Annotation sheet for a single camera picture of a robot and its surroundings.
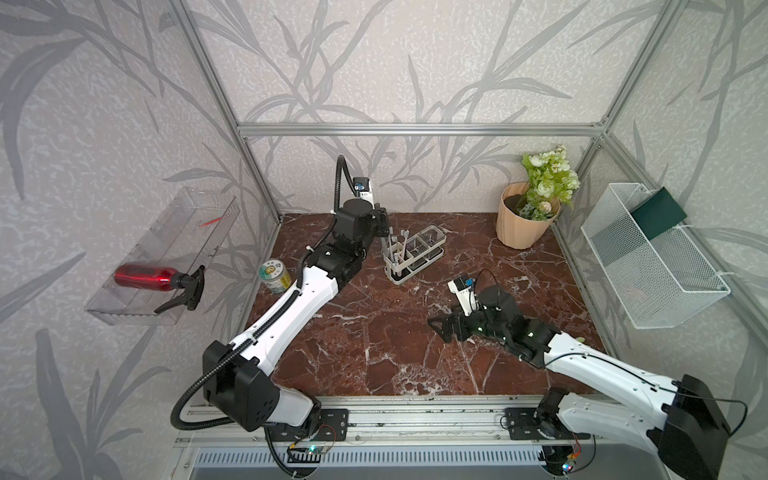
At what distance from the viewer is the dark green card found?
693 mm

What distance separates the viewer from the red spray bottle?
544 millimetres

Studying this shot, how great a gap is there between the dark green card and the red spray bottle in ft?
3.16
